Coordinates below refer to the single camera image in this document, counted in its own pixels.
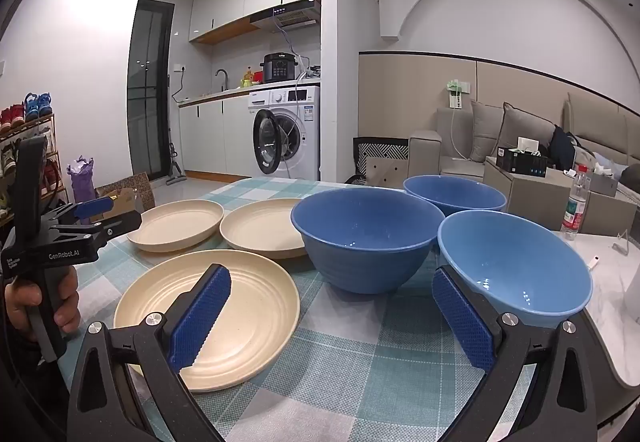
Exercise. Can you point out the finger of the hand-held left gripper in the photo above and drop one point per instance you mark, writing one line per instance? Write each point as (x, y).
(95, 208)
(125, 223)

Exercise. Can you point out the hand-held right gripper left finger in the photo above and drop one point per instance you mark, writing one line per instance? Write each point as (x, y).
(200, 317)

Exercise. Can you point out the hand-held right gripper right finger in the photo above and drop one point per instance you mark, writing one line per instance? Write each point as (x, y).
(462, 317)

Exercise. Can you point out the beige round plate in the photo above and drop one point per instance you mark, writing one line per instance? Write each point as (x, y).
(255, 317)
(260, 228)
(175, 223)

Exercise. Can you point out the light blue bowl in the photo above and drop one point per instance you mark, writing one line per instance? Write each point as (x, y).
(515, 262)

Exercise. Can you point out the dark blue bowl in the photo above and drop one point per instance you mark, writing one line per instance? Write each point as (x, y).
(450, 194)
(365, 232)

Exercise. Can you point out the person's left hand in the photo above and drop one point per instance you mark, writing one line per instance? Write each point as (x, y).
(69, 297)

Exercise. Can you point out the cardboard box with yellow print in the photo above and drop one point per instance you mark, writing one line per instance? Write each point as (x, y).
(112, 204)

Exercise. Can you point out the purple bag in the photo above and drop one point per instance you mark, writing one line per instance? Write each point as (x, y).
(81, 184)

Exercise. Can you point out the patterned brown cardboard box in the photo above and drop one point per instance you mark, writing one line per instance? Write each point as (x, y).
(137, 189)

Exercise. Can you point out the stick vacuum cleaner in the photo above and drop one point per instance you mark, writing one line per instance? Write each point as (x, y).
(176, 171)

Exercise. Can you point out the shoe rack with shoes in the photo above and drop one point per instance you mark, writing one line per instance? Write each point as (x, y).
(30, 111)

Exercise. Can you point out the teal checked tablecloth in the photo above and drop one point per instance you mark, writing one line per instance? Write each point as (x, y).
(350, 352)

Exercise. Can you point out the white lower kitchen cabinets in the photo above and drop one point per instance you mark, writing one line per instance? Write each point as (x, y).
(210, 136)

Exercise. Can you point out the dark glass door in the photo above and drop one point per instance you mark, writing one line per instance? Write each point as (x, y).
(147, 91)

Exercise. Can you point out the grey side cabinet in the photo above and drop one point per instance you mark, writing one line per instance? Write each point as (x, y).
(535, 197)

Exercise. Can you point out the plastic water bottle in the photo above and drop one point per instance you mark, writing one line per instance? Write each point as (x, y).
(574, 207)

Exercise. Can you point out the black box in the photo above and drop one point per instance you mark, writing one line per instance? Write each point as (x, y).
(520, 161)

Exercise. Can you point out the grey sofa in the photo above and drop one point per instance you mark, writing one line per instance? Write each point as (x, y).
(430, 151)

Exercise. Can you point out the small clear stand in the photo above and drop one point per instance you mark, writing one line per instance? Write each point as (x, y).
(622, 244)

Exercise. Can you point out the kitchen faucet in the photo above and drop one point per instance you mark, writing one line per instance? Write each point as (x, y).
(223, 76)

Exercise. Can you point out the small white box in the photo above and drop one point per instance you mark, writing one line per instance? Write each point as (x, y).
(527, 143)

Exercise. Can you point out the grey cushion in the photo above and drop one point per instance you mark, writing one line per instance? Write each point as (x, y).
(485, 131)
(525, 131)

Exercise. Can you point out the yellow bottle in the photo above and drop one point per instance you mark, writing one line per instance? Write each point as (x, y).
(246, 79)

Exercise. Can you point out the white washing machine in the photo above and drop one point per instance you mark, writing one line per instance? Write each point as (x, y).
(300, 141)

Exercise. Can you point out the tissue box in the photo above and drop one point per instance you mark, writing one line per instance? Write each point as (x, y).
(605, 184)

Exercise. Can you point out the red container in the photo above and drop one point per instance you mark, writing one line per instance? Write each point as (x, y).
(257, 77)

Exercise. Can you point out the black pressure cooker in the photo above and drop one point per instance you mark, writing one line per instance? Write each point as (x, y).
(277, 67)

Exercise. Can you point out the range hood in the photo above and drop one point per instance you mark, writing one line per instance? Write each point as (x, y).
(290, 14)

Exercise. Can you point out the green and white wall charger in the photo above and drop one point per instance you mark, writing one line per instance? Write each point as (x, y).
(456, 94)

